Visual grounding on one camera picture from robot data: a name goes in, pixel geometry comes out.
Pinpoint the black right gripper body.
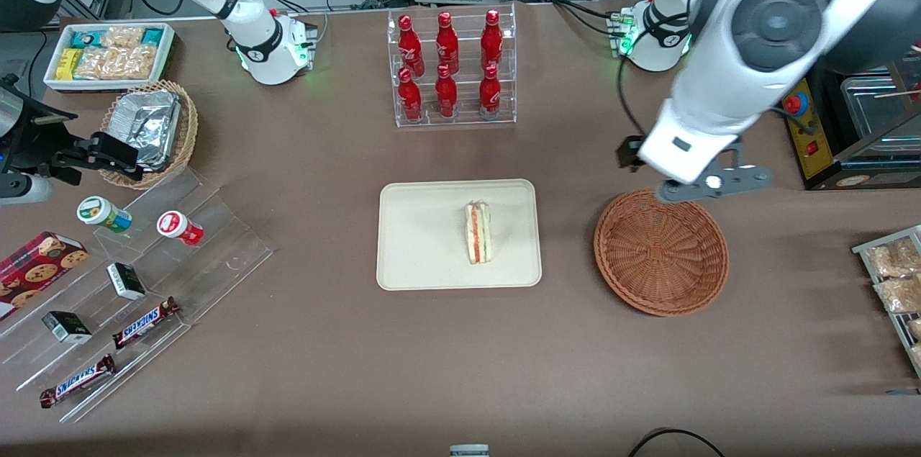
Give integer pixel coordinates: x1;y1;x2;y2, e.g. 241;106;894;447
0;77;80;177

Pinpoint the triangle sandwich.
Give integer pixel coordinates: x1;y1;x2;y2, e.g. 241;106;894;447
464;200;495;266

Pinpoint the light woven basket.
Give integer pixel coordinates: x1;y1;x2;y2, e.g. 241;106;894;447
99;80;199;190

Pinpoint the brown woven round basket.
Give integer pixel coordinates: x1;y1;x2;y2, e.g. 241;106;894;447
594;188;730;317

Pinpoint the cream rectangular tray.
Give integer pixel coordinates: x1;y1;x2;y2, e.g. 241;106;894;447
376;178;543;291

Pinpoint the silver foil container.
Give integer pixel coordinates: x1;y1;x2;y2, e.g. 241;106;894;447
109;89;181;171

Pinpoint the green lid cup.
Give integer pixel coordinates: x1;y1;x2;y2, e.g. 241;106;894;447
77;196;133;234

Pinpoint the white rectangular snack bin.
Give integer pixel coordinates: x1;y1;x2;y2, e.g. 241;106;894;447
43;22;176;93

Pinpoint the large clear nut bag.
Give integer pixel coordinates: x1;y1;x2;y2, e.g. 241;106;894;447
74;45;158;81

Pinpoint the yellow snack packet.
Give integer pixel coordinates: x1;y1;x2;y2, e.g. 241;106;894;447
56;48;83;81

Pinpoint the red lid cup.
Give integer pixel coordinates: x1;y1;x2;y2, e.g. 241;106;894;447
157;210;204;247

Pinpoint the small clear nut bag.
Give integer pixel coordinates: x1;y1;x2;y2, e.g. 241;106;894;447
101;26;147;50

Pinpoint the red cookie box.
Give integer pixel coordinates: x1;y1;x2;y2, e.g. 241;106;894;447
0;230;89;322

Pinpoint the yellow emergency stop box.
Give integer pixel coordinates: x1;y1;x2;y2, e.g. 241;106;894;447
781;77;838;181

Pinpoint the small black box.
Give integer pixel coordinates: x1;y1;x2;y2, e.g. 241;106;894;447
42;310;94;345
106;262;148;302

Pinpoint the clear acrylic stepped display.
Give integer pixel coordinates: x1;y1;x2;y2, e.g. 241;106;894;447
0;166;275;424

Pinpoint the red cola bottle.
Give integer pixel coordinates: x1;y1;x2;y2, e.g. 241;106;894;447
397;67;424;122
397;14;426;78
435;12;461;76
478;63;502;117
480;9;504;71
434;64;459;119

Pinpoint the clear acrylic bottle rack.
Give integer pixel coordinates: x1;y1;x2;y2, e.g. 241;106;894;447
387;3;518;129

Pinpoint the brown Snickers bar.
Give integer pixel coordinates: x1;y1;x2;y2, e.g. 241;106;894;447
112;296;181;350
39;353;117;410

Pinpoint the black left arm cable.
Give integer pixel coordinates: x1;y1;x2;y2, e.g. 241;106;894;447
615;47;681;145

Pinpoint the grey wire rack tray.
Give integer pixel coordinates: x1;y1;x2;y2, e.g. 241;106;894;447
852;225;921;379

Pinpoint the black looped table cable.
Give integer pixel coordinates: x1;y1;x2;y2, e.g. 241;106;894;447
627;427;725;457

